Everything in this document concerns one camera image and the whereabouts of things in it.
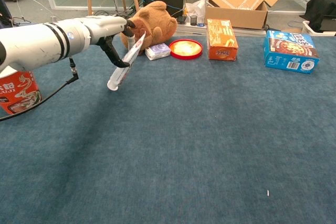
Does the orange cracker box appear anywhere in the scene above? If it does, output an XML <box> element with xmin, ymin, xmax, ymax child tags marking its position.
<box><xmin>206</xmin><ymin>18</ymin><xmax>239</xmax><ymax>61</ymax></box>

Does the white toothpaste tube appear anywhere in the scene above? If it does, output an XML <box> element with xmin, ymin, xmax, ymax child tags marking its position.
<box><xmin>107</xmin><ymin>30</ymin><xmax>146</xmax><ymax>92</ymax></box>

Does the black cloth covered object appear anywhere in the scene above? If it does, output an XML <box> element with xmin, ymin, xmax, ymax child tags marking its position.
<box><xmin>306</xmin><ymin>0</ymin><xmax>336</xmax><ymax>33</ymax></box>

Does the purple tissue pack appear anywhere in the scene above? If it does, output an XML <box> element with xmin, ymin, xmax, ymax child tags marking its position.
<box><xmin>144</xmin><ymin>42</ymin><xmax>172</xmax><ymax>61</ymax></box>

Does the open brown cardboard box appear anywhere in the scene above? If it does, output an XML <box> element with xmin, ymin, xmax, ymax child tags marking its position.
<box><xmin>193</xmin><ymin>0</ymin><xmax>287</xmax><ymax>30</ymax></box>

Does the blue table cloth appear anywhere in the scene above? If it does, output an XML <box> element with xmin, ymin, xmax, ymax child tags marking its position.
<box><xmin>0</xmin><ymin>34</ymin><xmax>336</xmax><ymax>224</ymax></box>

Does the blue cookie box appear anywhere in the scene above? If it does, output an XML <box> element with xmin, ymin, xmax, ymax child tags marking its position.
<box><xmin>263</xmin><ymin>30</ymin><xmax>320</xmax><ymax>74</ymax></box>

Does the black floor cable tangle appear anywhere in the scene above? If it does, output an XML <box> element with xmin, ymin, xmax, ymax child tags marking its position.
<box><xmin>91</xmin><ymin>9</ymin><xmax>140</xmax><ymax>18</ymax></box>

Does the brown capybara plush toy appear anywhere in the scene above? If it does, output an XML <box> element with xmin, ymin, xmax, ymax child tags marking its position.
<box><xmin>120</xmin><ymin>1</ymin><xmax>178</xmax><ymax>56</ymax></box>

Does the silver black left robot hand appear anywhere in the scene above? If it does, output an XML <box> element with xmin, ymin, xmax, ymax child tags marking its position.
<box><xmin>88</xmin><ymin>15</ymin><xmax>137</xmax><ymax>69</ymax></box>

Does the red paper noodle cup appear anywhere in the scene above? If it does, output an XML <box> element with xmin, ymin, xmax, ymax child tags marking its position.
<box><xmin>0</xmin><ymin>68</ymin><xmax>43</xmax><ymax>115</ymax></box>

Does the red round lid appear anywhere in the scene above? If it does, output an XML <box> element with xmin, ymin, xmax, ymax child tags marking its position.
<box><xmin>169</xmin><ymin>39</ymin><xmax>203</xmax><ymax>60</ymax></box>

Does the dark blue grey machine base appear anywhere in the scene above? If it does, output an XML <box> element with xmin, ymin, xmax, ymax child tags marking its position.
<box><xmin>0</xmin><ymin>0</ymin><xmax>13</xmax><ymax>28</ymax></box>

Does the white plastic bin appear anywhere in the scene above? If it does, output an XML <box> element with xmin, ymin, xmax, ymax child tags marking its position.
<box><xmin>301</xmin><ymin>20</ymin><xmax>336</xmax><ymax>37</ymax></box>

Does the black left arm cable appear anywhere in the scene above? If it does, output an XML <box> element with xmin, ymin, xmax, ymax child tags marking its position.
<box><xmin>0</xmin><ymin>56</ymin><xmax>80</xmax><ymax>122</ymax></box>

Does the white plastic bag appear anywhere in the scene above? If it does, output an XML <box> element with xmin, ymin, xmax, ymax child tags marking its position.
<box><xmin>185</xmin><ymin>0</ymin><xmax>208</xmax><ymax>25</ymax></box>

